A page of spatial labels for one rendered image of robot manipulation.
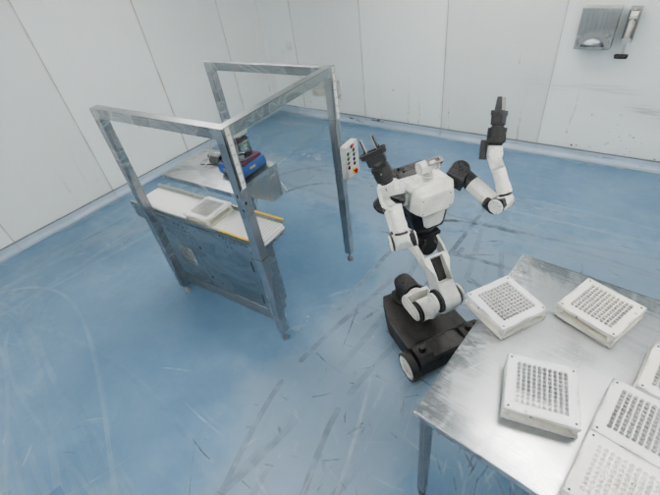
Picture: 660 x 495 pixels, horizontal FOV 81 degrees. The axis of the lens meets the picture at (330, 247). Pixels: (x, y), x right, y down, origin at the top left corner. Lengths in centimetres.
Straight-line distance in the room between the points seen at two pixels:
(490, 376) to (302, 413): 131
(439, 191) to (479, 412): 105
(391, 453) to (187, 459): 120
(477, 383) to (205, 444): 170
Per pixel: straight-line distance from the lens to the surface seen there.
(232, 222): 279
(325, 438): 257
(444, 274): 238
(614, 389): 180
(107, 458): 302
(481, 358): 181
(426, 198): 205
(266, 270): 249
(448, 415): 165
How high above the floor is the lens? 232
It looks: 39 degrees down
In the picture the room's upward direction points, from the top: 9 degrees counter-clockwise
